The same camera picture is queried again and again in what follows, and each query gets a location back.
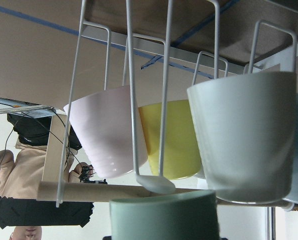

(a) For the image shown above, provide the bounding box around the green cup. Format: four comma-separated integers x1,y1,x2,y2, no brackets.
109,190,220,240

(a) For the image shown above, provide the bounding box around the pink cup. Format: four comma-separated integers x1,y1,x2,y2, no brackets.
63,85,134,178

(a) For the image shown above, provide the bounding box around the yellow cup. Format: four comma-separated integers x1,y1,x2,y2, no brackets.
138,99,202,180

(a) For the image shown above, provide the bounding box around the white cup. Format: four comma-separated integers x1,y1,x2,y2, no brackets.
187,71,297,204

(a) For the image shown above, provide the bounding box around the seated person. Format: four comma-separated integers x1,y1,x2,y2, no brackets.
0,113,88,240

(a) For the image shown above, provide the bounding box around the white wire cup rack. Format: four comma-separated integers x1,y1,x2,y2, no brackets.
36,0,298,211

